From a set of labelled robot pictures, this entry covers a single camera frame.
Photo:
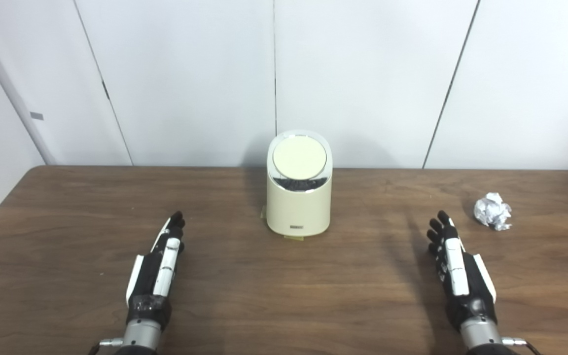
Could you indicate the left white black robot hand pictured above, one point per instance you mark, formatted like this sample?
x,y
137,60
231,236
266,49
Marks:
x,y
158,276

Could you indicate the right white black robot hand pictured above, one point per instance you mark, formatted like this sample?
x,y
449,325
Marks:
x,y
464,286

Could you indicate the white paper ball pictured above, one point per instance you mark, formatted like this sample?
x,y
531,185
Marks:
x,y
493,211

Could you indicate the cream-colored bin body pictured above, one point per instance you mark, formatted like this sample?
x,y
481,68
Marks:
x,y
298,207

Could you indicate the round cream bin lid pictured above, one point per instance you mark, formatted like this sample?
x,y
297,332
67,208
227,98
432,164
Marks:
x,y
299,158

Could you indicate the small grey wall label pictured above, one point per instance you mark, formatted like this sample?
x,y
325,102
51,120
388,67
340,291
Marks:
x,y
36,116

